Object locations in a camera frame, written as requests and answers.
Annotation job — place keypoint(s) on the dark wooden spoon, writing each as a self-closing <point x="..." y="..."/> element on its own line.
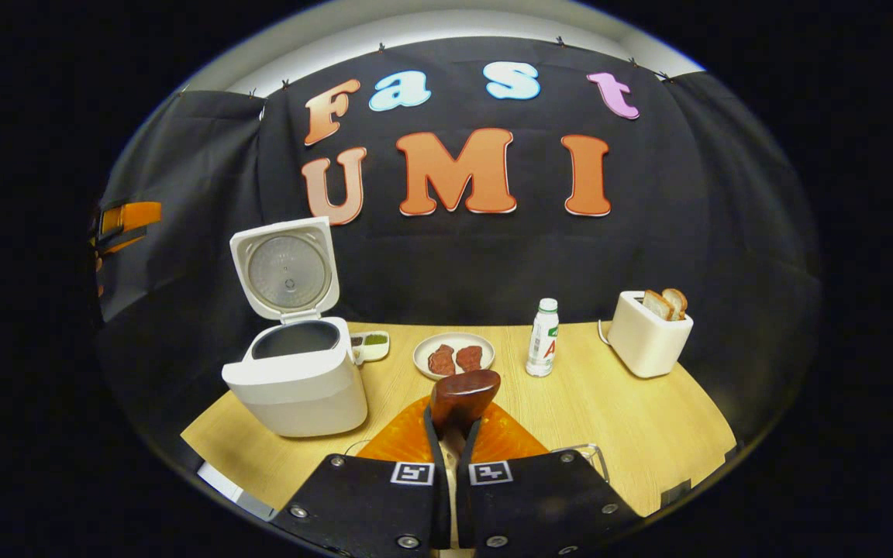
<point x="462" y="395"/>

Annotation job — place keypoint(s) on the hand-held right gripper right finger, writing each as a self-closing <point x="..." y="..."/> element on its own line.
<point x="468" y="504"/>

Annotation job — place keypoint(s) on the black backdrop cloth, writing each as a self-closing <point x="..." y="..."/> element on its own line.
<point x="648" y="256"/>

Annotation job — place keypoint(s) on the dark grey table clamp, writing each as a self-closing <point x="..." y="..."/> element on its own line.
<point x="675" y="494"/>

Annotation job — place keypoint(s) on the white milk bottle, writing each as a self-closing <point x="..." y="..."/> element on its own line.
<point x="543" y="349"/>

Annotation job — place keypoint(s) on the white rice cooker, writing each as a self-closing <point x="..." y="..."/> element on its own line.
<point x="299" y="387"/>

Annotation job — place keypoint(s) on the clear chopstick holder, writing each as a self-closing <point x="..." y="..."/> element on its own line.
<point x="590" y="457"/>

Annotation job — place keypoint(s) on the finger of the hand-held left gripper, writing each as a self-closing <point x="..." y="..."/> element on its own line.
<point x="132" y="217"/>
<point x="117" y="246"/>

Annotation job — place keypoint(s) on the white divided sauce dish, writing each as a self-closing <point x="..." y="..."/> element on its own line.
<point x="373" y="349"/>

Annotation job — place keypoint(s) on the round white plate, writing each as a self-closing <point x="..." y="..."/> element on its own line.
<point x="454" y="339"/>

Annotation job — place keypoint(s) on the cream toaster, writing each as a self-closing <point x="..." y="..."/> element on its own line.
<point x="644" y="341"/>

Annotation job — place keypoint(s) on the toast bread slice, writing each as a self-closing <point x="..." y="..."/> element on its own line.
<point x="657" y="304"/>
<point x="677" y="302"/>

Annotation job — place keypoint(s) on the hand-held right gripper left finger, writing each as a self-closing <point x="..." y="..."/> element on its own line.
<point x="440" y="504"/>

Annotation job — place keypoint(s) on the red meat piece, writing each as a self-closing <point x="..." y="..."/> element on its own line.
<point x="442" y="361"/>
<point x="469" y="358"/>

